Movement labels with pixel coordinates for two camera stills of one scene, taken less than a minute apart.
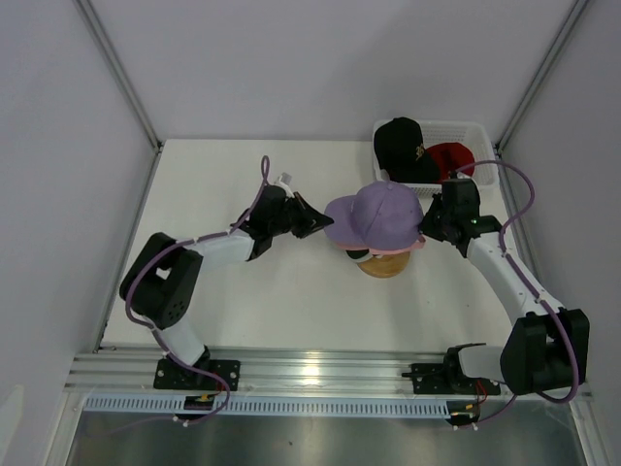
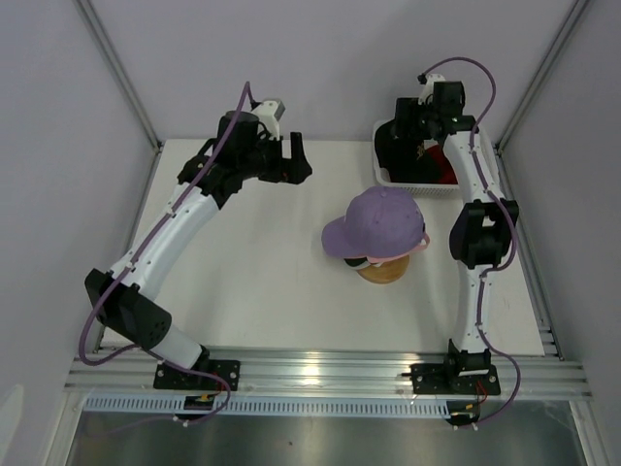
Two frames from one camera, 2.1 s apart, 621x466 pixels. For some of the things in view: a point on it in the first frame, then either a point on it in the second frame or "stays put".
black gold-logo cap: (399, 150) stays put
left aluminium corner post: (120, 70) stays put
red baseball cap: (447, 157) stays put
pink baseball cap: (421, 242) → (376, 260)
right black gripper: (427, 227) → (409, 109)
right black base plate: (431, 379) stays put
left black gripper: (310, 221) → (299, 168)
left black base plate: (174, 376) stays put
